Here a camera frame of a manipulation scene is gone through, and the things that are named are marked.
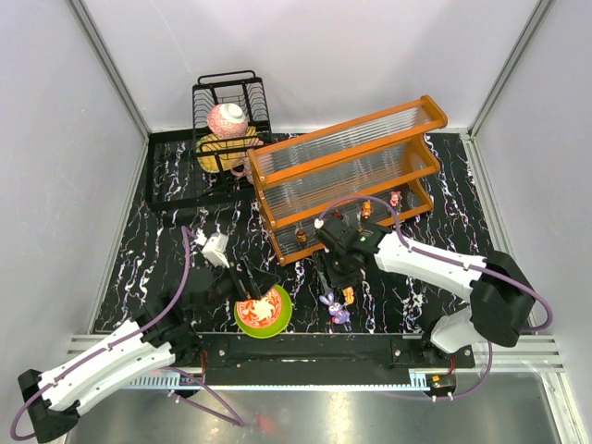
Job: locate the orange clear display shelf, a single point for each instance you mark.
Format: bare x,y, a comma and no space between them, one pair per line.
299,178

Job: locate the orange figure toy on shelf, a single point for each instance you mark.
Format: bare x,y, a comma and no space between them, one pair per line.
366,210

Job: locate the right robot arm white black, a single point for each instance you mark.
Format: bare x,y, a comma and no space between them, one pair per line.
498,296

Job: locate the purple bunny toy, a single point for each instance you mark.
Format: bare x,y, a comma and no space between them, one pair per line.
339,315

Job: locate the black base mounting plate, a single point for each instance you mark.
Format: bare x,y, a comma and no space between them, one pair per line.
322,360

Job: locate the black marble pattern mat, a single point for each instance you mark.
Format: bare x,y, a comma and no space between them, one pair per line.
150,256

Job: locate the pink patterned bowl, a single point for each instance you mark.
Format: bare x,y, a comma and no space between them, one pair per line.
227,121

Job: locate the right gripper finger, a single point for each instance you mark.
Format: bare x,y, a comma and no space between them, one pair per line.
324,282
354,279

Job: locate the pink mug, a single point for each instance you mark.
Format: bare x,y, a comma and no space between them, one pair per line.
241,168

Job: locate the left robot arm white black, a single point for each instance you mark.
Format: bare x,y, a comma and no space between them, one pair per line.
157,336

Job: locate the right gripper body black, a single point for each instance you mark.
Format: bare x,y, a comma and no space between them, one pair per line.
331,271

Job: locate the small orange figure toy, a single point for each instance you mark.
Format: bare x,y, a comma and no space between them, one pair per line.
348,295

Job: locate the pink pig toy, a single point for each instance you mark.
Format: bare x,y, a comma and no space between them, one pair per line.
395,198

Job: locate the brown figure toy on shelf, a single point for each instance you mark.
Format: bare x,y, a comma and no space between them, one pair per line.
301,236

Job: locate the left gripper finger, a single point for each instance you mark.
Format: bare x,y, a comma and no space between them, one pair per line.
242,286
260,281

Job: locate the green bowl red pattern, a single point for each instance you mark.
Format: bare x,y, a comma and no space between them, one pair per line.
266,317

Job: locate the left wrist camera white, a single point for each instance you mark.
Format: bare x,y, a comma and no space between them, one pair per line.
213,248

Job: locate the black wire dish rack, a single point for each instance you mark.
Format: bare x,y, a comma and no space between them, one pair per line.
194,167

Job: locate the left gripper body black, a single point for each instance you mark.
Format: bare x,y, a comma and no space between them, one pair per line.
239,281

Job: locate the yellow patterned bowl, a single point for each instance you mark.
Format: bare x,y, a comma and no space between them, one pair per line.
215,154

